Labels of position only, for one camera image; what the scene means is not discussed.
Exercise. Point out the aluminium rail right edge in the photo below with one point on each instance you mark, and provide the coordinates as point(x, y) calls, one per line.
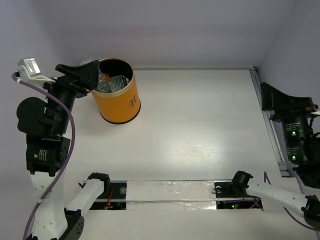
point(282, 165)

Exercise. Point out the silver tape strip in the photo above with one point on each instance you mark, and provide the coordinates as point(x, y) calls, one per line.
point(170, 195)

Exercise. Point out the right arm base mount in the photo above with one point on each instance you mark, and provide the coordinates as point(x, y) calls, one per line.
point(228, 198)

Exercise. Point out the clear bottle sideways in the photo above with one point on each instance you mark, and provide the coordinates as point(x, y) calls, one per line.
point(115, 84)

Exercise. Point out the orange label plastic bottle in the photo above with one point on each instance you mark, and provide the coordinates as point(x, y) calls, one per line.
point(103, 78)

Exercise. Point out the orange cylindrical bin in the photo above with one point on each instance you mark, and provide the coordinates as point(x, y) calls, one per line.
point(122, 106)

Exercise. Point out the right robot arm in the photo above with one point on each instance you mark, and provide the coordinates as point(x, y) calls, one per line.
point(302, 207)

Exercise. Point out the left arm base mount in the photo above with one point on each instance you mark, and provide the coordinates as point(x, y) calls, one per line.
point(115, 199)

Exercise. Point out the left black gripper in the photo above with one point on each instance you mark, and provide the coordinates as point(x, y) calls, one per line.
point(68, 83)

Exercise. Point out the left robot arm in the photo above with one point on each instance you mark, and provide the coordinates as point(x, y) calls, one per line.
point(48, 152)

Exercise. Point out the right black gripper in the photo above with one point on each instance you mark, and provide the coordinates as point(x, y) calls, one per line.
point(285, 106)

